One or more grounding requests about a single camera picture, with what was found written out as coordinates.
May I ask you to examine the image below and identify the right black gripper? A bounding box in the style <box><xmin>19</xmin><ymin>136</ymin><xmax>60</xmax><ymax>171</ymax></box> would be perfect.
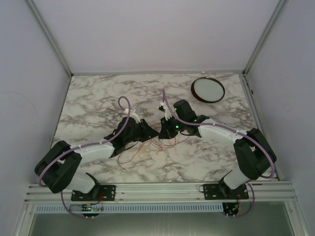
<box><xmin>158</xmin><ymin>115</ymin><xmax>186</xmax><ymax>140</ymax></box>

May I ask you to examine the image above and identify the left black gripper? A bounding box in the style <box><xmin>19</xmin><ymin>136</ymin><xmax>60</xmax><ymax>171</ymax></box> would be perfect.
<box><xmin>125</xmin><ymin>118</ymin><xmax>159</xmax><ymax>145</ymax></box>

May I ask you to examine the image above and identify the red long wire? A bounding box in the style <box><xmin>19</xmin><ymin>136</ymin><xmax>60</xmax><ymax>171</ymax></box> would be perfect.
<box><xmin>117</xmin><ymin>137</ymin><xmax>178</xmax><ymax>168</ymax></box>

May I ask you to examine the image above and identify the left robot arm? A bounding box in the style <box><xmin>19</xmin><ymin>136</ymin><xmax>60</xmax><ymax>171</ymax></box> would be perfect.
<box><xmin>34</xmin><ymin>117</ymin><xmax>159</xmax><ymax>198</ymax></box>

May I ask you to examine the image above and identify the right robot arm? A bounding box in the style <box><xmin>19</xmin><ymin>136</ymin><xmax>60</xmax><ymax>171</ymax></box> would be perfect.
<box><xmin>159</xmin><ymin>99</ymin><xmax>277</xmax><ymax>199</ymax></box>

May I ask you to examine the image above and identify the round brown-rimmed dish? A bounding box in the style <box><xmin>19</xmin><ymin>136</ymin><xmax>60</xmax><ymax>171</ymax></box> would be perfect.
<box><xmin>190</xmin><ymin>77</ymin><xmax>225</xmax><ymax>103</ymax></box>

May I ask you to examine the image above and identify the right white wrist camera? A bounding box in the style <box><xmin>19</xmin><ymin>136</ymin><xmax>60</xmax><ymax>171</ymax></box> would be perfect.
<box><xmin>158</xmin><ymin>102</ymin><xmax>172</xmax><ymax>120</ymax></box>

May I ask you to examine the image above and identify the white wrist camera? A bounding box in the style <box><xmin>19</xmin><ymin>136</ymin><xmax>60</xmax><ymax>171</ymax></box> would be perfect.
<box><xmin>158</xmin><ymin>102</ymin><xmax>172</xmax><ymax>120</ymax></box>
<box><xmin>124</xmin><ymin>108</ymin><xmax>141</xmax><ymax>124</ymax></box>

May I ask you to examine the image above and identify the yellow loose wire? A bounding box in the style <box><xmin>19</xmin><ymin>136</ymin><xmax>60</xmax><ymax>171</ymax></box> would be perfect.
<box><xmin>137</xmin><ymin>122</ymin><xmax>178</xmax><ymax>160</ymax></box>

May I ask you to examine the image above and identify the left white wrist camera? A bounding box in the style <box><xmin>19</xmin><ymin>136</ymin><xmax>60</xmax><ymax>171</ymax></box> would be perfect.
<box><xmin>124</xmin><ymin>108</ymin><xmax>141</xmax><ymax>124</ymax></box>

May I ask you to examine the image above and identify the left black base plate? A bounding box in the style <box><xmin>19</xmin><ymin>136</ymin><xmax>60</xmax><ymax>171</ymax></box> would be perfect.
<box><xmin>71</xmin><ymin>184</ymin><xmax>116</xmax><ymax>202</ymax></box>

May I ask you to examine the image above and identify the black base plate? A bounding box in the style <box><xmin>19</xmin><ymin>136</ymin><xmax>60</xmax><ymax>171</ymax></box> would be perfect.
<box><xmin>71</xmin><ymin>184</ymin><xmax>116</xmax><ymax>202</ymax></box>
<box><xmin>201</xmin><ymin>183</ymin><xmax>249</xmax><ymax>200</ymax></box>

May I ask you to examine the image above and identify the grey slotted cable duct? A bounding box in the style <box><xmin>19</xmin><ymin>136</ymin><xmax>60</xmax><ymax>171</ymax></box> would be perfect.
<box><xmin>35</xmin><ymin>203</ymin><xmax>223</xmax><ymax>214</ymax></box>

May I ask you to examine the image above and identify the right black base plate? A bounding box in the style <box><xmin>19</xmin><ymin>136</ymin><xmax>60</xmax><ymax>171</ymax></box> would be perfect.
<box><xmin>201</xmin><ymin>183</ymin><xmax>249</xmax><ymax>200</ymax></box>

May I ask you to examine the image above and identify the aluminium front rail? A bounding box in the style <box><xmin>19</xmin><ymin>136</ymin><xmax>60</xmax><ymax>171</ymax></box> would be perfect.
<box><xmin>24</xmin><ymin>181</ymin><xmax>297</xmax><ymax>204</ymax></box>

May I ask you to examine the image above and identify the left aluminium corner post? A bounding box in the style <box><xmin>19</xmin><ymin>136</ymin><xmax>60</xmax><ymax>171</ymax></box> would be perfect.
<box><xmin>26</xmin><ymin>0</ymin><xmax>73</xmax><ymax>78</ymax></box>

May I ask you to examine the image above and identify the aluminium corner post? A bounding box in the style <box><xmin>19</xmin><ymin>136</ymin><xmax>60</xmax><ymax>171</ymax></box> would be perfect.
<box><xmin>26</xmin><ymin>0</ymin><xmax>73</xmax><ymax>78</ymax></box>
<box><xmin>243</xmin><ymin>0</ymin><xmax>289</xmax><ymax>77</ymax></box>

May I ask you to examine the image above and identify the right aluminium corner post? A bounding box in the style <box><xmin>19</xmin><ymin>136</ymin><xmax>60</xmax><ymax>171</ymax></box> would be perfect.
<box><xmin>243</xmin><ymin>0</ymin><xmax>289</xmax><ymax>77</ymax></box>

